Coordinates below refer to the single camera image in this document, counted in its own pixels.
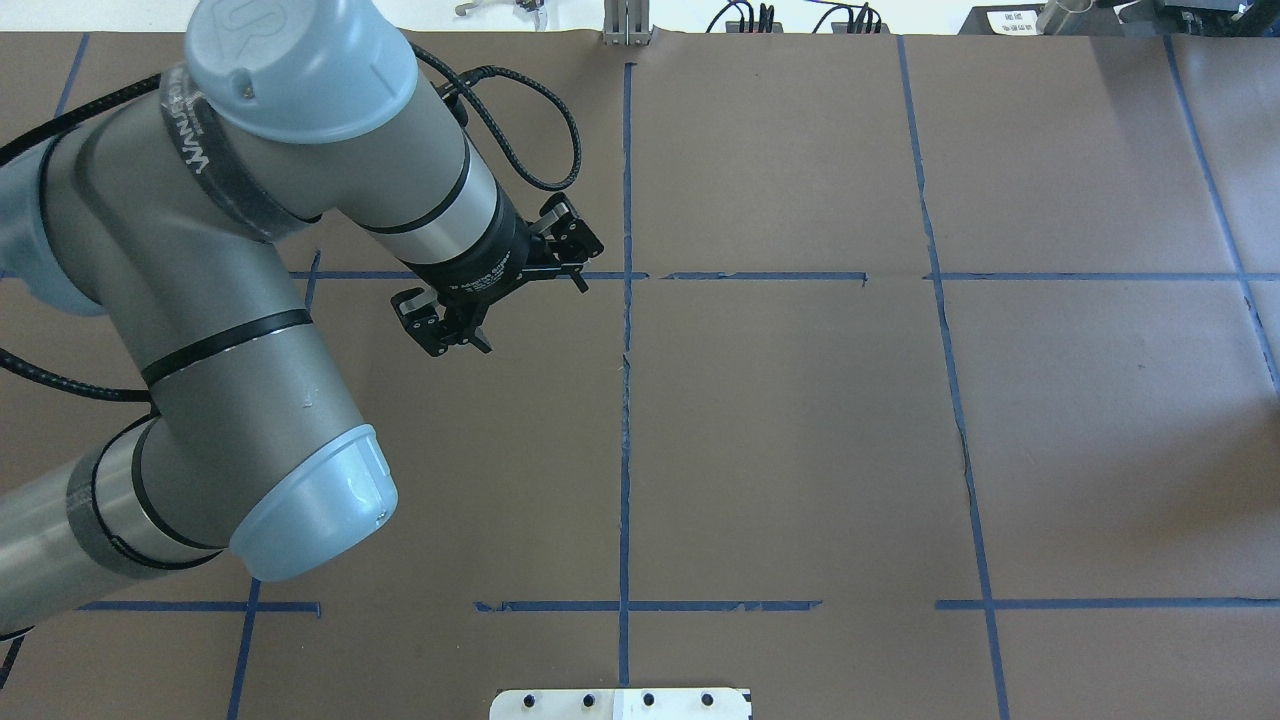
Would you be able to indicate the black device with label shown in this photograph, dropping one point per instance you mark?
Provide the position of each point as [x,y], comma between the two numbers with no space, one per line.
[1009,20]

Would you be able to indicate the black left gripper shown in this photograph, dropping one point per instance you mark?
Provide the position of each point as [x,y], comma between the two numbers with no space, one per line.
[484,262]

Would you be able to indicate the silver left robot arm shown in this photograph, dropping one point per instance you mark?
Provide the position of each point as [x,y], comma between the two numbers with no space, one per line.
[161,206]

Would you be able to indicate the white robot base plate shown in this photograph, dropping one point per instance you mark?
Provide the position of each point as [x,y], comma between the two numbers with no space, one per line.
[623,703]

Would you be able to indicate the black power strip right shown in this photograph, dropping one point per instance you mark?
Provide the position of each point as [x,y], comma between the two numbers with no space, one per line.
[851,18]

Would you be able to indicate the aluminium profile post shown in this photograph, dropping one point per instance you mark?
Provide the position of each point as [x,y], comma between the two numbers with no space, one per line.
[627,23]

